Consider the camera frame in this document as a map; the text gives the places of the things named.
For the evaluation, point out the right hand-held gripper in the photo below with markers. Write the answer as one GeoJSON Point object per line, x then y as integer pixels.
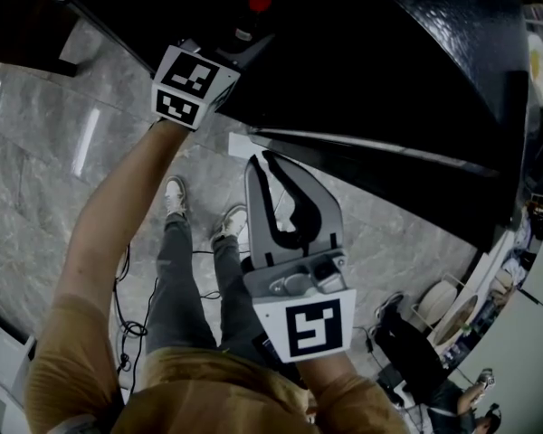
{"type": "Point", "coordinates": [314, 328]}

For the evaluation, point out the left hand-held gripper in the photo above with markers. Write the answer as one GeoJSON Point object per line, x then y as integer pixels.
{"type": "Point", "coordinates": [185, 77]}

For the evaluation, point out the red-capped dark soda bottle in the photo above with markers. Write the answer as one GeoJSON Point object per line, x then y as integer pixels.
{"type": "Point", "coordinates": [255, 14]}

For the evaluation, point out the black fridge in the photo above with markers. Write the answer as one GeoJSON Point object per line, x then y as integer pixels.
{"type": "Point", "coordinates": [366, 61]}

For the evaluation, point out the person's right forearm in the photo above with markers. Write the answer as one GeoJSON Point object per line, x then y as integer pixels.
{"type": "Point", "coordinates": [326, 373]}

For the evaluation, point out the person's left forearm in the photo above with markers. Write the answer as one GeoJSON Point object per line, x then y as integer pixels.
{"type": "Point", "coordinates": [117, 215]}

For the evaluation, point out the grey marble floor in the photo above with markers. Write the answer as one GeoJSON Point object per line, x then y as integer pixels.
{"type": "Point", "coordinates": [45, 161]}

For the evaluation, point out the person's right white shoe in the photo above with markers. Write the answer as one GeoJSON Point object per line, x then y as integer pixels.
{"type": "Point", "coordinates": [231, 222]}

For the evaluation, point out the person's white shoe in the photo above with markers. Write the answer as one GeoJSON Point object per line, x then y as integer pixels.
{"type": "Point", "coordinates": [231, 222]}
{"type": "Point", "coordinates": [175, 195]}

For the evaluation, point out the person's left white shoe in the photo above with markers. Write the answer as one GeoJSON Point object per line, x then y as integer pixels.
{"type": "Point", "coordinates": [175, 195]}

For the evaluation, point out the person's grey trousers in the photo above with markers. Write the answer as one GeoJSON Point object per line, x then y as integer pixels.
{"type": "Point", "coordinates": [176, 296]}

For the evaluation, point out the dark brown cabinet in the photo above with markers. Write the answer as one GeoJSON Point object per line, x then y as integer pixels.
{"type": "Point", "coordinates": [22, 25]}

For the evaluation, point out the round wooden tray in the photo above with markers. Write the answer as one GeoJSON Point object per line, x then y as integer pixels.
{"type": "Point", "coordinates": [457, 321]}

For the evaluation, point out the person's tan shirt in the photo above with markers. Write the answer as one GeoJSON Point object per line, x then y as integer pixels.
{"type": "Point", "coordinates": [199, 396]}

